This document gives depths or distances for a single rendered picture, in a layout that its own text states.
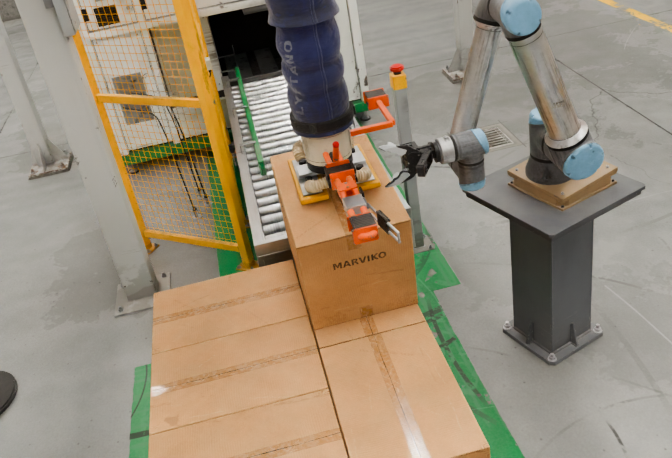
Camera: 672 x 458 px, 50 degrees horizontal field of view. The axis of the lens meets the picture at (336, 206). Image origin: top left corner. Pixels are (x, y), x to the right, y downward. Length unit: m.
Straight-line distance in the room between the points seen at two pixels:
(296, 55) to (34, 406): 2.13
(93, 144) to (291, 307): 1.38
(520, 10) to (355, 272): 1.01
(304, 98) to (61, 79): 1.44
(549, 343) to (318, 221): 1.24
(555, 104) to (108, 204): 2.26
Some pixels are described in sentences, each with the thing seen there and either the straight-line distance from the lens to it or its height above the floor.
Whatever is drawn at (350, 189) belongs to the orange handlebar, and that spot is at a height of 1.13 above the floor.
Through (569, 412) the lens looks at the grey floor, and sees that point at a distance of 3.07.
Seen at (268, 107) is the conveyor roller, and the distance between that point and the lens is 4.64.
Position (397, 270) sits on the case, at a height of 0.73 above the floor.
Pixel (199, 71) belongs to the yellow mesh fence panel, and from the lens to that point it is 3.56.
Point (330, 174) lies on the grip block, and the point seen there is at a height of 1.15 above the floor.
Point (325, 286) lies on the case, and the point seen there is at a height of 0.74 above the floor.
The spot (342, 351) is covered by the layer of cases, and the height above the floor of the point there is 0.54.
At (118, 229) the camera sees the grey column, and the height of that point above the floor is 0.46.
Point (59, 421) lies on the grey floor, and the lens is 3.58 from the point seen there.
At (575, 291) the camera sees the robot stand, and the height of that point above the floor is 0.28.
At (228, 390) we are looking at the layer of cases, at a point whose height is 0.54.
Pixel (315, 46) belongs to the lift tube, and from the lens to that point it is 2.39.
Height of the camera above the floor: 2.23
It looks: 30 degrees down
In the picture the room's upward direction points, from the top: 10 degrees counter-clockwise
